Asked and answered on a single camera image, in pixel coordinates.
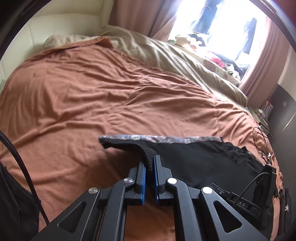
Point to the orange-brown bed blanket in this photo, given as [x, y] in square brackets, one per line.
[60, 146]

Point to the hanging dark garment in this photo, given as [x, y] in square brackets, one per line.
[208, 13]
[249, 29]

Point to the pink curtain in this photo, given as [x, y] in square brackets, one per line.
[154, 19]
[268, 57]

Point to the cream leather headboard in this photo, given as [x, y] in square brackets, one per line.
[26, 32]

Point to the folded black shirt left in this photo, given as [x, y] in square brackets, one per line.
[19, 212]

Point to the black t-shirt patterned shoulders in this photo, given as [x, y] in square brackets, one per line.
[198, 161]

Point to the pink curtain right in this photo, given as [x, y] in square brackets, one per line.
[268, 57]

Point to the beige duvet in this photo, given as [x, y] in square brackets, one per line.
[123, 68]

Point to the bear print pillow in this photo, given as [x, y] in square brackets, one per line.
[212, 62]

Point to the hanging dark garment right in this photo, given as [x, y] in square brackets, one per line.
[249, 29]

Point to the pink curtain left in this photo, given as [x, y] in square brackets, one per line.
[154, 19]

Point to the hanging dark garment left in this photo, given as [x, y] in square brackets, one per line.
[208, 13]

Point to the folded black printed shirt stack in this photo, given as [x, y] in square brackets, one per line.
[285, 219]

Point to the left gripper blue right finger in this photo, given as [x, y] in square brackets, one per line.
[159, 180]

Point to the white bedside cabinet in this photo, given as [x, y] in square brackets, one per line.
[259, 117]

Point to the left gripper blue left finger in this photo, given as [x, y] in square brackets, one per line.
[140, 184]

